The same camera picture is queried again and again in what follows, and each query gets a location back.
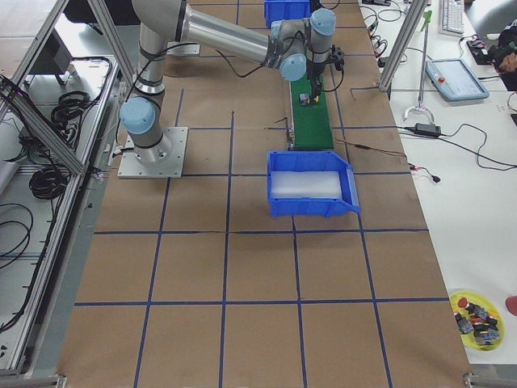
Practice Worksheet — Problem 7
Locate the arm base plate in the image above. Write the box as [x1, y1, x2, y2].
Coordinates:
[118, 127, 188, 179]

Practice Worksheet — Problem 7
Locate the white foam pad destination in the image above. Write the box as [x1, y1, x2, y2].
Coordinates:
[269, 171, 342, 199]

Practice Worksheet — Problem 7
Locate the yellow push button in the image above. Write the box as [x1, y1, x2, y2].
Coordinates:
[298, 93, 319, 106]

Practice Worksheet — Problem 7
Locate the white keyboard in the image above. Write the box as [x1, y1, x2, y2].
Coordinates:
[439, 0, 464, 36]

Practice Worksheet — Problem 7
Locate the teach pendant tablet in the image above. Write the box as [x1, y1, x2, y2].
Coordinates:
[426, 58, 490, 102]

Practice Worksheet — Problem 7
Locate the black power adapter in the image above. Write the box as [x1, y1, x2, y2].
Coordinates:
[414, 123, 442, 137]

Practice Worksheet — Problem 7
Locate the blue destination bin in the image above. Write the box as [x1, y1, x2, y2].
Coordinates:
[267, 151, 360, 217]

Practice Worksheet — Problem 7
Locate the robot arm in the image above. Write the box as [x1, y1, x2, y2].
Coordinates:
[120, 1, 337, 165]

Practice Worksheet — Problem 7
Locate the blue source bin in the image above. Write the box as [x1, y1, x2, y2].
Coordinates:
[263, 0, 311, 27]

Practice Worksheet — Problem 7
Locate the yellow plate of buttons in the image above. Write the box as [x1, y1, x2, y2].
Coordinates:
[449, 290, 505, 352]

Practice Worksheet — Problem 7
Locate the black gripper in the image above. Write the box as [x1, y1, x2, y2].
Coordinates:
[306, 60, 326, 104]

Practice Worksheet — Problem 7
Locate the green conveyor belt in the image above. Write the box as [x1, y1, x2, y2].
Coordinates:
[289, 73, 334, 151]

